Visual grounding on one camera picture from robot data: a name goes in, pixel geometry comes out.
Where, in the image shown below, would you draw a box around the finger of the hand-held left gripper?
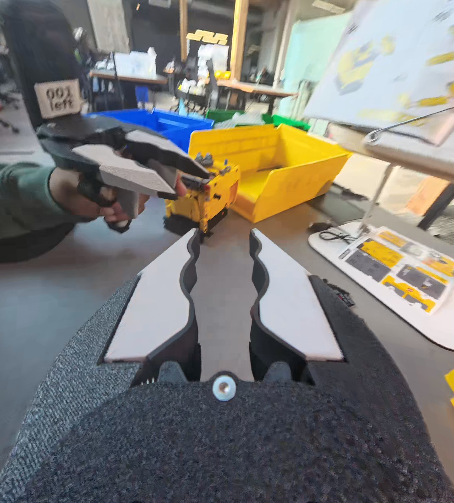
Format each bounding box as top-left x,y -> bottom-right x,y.
123,130 -> 212,179
72,144 -> 178,200

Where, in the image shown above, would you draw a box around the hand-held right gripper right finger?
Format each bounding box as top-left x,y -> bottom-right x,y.
249,228 -> 346,382

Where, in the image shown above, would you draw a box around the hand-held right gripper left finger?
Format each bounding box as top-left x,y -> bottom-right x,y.
104,228 -> 202,382

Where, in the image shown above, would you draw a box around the blue plastic bin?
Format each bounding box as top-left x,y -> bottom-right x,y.
83,108 -> 216,154

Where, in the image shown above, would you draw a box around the yellow lego vehicle model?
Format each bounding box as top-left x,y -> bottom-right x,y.
164,152 -> 242,237

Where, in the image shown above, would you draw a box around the person's left forearm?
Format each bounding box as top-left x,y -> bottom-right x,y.
0,162 -> 74,245

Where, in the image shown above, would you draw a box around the lego instruction booklet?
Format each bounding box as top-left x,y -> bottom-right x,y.
303,0 -> 454,146

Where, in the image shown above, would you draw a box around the person's left hand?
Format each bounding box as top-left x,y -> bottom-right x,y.
50,168 -> 151,225

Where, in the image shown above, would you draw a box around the background work table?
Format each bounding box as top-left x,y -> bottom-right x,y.
215,79 -> 298,114
89,69 -> 168,112

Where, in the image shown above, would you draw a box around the clear plastic bags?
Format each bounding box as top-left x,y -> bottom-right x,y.
213,111 -> 276,129

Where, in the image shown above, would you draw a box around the yellow grey sticker sheet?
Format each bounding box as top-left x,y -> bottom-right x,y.
339,227 -> 454,314

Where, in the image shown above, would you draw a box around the green plastic bin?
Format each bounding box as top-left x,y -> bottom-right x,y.
205,109 -> 312,132

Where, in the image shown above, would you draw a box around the white book stand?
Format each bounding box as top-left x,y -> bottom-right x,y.
309,100 -> 454,352

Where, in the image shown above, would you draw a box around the pale green partition panel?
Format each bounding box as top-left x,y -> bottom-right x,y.
280,12 -> 353,116

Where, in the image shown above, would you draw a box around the thin black cable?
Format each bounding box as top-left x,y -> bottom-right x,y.
318,229 -> 356,245

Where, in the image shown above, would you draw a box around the wooden post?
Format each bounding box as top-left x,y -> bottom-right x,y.
230,0 -> 250,81

